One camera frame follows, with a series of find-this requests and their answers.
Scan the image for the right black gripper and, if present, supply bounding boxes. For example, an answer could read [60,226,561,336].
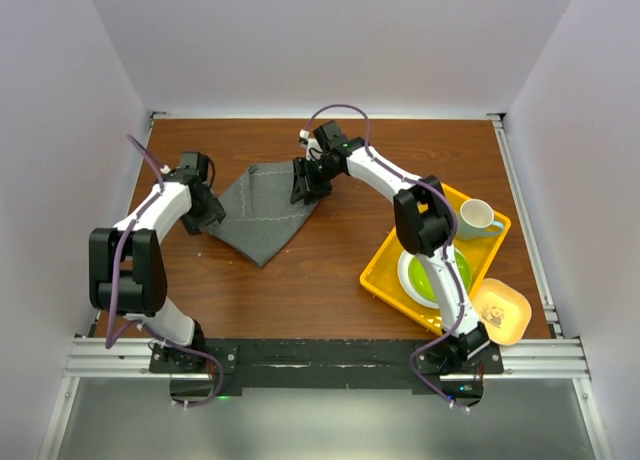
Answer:
[290,156,341,204]

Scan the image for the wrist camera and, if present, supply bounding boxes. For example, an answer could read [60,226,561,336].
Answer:
[298,121,348,160]
[161,151,216,187]

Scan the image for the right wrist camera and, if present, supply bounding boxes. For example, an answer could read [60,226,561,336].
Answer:
[298,121,348,160]

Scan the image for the white cup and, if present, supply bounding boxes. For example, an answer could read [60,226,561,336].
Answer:
[455,198,505,241]

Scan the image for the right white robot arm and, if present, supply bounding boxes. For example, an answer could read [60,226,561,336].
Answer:
[291,130,490,373]

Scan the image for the grey cloth napkin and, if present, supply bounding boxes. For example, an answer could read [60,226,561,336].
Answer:
[208,161,315,268]

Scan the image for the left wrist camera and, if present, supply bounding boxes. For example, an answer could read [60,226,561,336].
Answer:
[161,151,216,187]

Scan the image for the orange square plate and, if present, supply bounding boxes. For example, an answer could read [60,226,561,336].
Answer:
[471,278,532,346]

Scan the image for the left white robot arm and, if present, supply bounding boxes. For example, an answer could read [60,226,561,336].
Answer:
[89,180,225,373]

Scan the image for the green plate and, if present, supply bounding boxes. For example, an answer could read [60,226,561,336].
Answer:
[407,248,473,308]

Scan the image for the white plate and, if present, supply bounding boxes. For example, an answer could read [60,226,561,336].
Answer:
[397,247,474,310]

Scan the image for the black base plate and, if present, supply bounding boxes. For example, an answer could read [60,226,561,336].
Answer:
[148,339,504,406]

